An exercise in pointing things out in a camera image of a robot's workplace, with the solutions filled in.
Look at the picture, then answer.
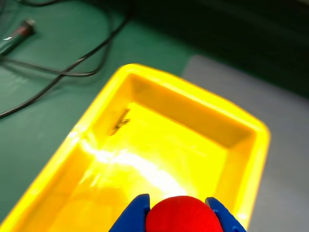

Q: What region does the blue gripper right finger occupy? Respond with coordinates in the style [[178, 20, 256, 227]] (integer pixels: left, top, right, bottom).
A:
[[205, 196, 248, 232]]

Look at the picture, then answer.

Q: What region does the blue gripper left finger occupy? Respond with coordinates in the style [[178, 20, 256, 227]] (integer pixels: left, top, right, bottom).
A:
[[109, 193, 151, 232]]

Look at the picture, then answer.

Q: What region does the red ball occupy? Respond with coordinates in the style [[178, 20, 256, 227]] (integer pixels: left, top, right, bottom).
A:
[[145, 195, 224, 232]]

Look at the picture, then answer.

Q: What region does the yellow plastic bin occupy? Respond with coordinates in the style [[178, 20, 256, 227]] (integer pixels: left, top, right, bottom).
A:
[[0, 63, 271, 232]]

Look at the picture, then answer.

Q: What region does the black cable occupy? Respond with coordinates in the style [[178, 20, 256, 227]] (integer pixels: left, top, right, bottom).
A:
[[0, 12, 133, 119], [0, 0, 110, 78]]

